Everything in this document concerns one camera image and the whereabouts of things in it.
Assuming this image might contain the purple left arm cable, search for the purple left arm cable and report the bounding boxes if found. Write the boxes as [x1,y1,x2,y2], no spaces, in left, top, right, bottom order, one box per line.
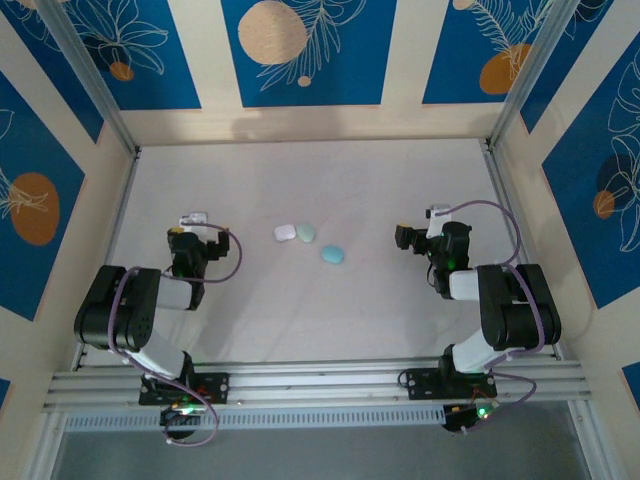
[107,217,245,447]

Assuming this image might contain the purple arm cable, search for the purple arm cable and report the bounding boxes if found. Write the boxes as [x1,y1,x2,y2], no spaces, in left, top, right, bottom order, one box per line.
[107,217,245,447]
[433,199,546,436]

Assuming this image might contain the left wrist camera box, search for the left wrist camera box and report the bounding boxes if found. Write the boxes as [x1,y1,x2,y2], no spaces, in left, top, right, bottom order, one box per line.
[178,211,229,236]

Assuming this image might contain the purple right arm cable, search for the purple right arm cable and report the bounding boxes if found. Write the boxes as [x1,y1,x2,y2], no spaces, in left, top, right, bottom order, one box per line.
[433,199,546,436]

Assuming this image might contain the aluminium side rail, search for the aluminium side rail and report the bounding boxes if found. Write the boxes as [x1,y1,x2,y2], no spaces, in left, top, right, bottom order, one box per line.
[479,139,564,359]
[72,149,142,371]

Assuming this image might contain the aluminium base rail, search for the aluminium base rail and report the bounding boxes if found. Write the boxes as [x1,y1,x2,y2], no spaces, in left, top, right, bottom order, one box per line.
[42,357,594,414]

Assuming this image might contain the grey slotted cable duct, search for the grey slotted cable duct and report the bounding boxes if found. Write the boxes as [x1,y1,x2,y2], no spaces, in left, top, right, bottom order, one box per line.
[62,404,449,434]

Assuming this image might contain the aluminium frame post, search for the aluminium frame post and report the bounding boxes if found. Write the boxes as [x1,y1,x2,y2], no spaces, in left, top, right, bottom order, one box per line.
[37,0,141,156]
[567,399,610,480]
[24,409,69,480]
[487,0,584,149]

